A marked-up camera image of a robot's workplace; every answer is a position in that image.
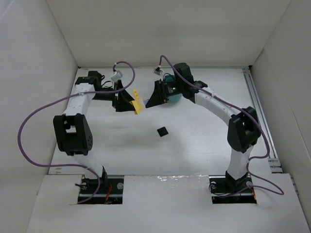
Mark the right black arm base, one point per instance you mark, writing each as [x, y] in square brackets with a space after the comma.
[223, 192]

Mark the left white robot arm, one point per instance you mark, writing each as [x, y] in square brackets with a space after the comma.
[73, 134]

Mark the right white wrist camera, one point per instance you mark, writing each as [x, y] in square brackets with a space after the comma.
[158, 71]

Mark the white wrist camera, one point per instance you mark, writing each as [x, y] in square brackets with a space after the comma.
[158, 71]
[116, 76]

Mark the teal round divided container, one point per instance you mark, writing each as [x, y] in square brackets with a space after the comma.
[170, 78]

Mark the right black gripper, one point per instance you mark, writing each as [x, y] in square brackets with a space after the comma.
[160, 91]

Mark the black flat lego plate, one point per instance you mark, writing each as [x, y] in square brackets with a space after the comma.
[162, 131]

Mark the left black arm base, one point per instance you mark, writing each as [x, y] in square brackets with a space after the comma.
[110, 195]

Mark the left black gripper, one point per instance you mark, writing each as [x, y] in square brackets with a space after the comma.
[116, 98]

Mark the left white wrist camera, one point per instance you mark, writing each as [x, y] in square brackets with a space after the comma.
[116, 76]

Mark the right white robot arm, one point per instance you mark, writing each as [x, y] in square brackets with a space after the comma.
[242, 133]

